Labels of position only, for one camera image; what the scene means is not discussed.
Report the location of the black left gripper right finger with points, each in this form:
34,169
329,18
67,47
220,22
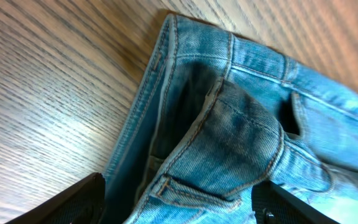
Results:
274,205

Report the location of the light blue denim jeans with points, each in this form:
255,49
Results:
215,115

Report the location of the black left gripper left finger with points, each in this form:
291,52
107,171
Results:
83,202

